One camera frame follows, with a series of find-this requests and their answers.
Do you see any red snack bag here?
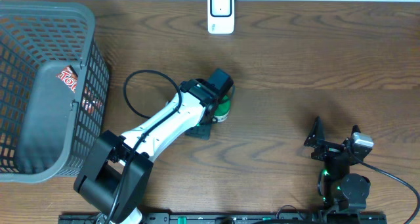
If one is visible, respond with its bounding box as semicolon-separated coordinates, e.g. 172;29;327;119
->
55;64;102;115

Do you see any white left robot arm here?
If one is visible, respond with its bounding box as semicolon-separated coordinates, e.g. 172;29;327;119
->
73;68;234;223

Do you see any green lid jar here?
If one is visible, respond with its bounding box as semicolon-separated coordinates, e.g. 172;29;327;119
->
212;96;231;123

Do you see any grey plastic shopping basket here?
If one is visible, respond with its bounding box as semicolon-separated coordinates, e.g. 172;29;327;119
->
1;0;110;183

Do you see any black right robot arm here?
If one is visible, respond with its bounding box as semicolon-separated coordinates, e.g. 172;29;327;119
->
304;116;374;213

